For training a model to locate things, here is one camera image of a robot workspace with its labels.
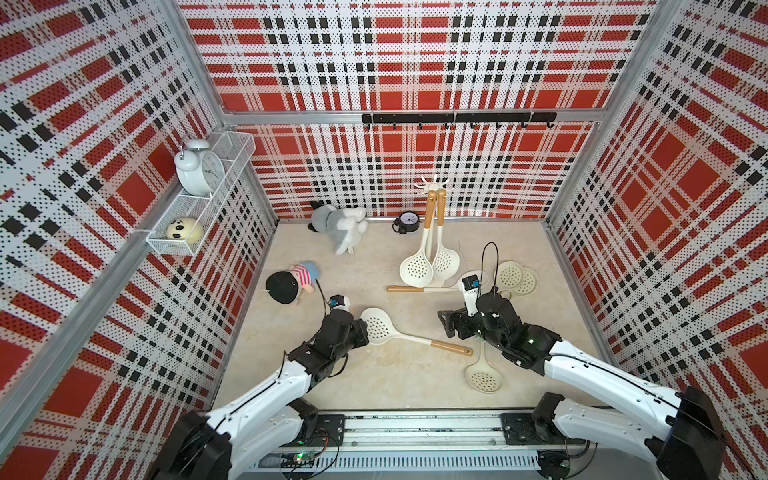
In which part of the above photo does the skimmer wooden handle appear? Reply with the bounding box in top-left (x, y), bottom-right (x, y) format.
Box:
top-left (359, 307), bottom-right (475, 358)
top-left (430, 189), bottom-right (460, 287)
top-left (399, 194), bottom-right (437, 287)

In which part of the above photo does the cream utensil rack stand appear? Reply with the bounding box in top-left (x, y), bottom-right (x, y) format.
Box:
top-left (414, 178), bottom-right (445, 288)

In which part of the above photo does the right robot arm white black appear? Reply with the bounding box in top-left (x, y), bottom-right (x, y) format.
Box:
top-left (437, 293), bottom-right (727, 479)

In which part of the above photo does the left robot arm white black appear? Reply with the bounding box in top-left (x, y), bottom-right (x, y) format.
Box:
top-left (145, 309), bottom-right (369, 479)

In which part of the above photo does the small doll black hat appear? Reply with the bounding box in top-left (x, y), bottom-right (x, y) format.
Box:
top-left (265, 261), bottom-right (320, 305)

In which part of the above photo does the grey white plush toy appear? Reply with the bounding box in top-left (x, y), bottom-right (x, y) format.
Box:
top-left (308, 201), bottom-right (368, 255)

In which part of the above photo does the small black alarm clock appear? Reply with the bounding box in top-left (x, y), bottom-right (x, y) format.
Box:
top-left (392, 211), bottom-right (421, 235)

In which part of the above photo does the cream round face ball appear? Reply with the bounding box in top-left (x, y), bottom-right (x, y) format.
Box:
top-left (166, 217), bottom-right (205, 244)

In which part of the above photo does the white alarm clock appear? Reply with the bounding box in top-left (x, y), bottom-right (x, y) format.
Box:
top-left (174, 139), bottom-right (226, 197)

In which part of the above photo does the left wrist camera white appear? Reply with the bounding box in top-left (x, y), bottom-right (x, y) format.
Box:
top-left (327, 294), bottom-right (351, 311)

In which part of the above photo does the cream skimmer green handle near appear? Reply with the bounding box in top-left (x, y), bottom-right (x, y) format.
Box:
top-left (464, 342), bottom-right (503, 394)

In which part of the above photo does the cream skimmer green handle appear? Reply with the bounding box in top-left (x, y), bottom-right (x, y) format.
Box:
top-left (511, 267), bottom-right (538, 297)
top-left (464, 342), bottom-right (503, 394)
top-left (496, 260), bottom-right (524, 291)

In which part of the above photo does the cream skimmer green handle far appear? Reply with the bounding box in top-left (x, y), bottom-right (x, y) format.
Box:
top-left (496, 260), bottom-right (524, 291)

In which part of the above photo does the cream skimmer green handle middle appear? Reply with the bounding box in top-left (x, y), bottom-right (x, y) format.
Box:
top-left (511, 267), bottom-right (538, 297)

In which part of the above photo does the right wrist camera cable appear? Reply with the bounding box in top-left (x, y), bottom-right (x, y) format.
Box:
top-left (479, 241), bottom-right (502, 301)

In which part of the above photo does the slotted spoon wooden handle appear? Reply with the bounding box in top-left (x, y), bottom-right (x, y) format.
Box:
top-left (386, 270), bottom-right (487, 293)

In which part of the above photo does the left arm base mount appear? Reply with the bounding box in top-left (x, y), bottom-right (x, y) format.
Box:
top-left (291, 413), bottom-right (346, 447)

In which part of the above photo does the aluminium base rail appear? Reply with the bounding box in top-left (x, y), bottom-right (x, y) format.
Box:
top-left (236, 410), bottom-right (618, 479)

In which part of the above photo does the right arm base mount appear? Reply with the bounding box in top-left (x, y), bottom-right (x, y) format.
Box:
top-left (500, 412), bottom-right (585, 447)

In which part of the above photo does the white wire shelf basket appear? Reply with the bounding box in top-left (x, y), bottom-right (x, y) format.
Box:
top-left (146, 131), bottom-right (255, 257)

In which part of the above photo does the black wall hook rail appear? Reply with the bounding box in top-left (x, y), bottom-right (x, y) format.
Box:
top-left (361, 112), bottom-right (557, 126)

